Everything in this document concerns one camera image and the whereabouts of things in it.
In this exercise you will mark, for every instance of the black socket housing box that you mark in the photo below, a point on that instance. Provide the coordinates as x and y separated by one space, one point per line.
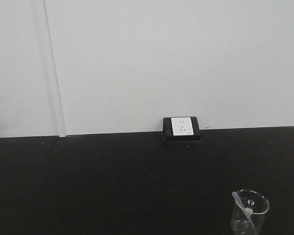
168 134

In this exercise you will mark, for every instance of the clear glass beaker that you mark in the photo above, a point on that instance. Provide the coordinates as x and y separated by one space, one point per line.
249 211

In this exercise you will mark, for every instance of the clear plastic pipette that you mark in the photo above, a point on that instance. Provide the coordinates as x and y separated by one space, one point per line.
238 201

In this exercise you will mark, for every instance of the white wall power socket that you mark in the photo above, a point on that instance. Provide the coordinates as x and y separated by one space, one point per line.
182 126

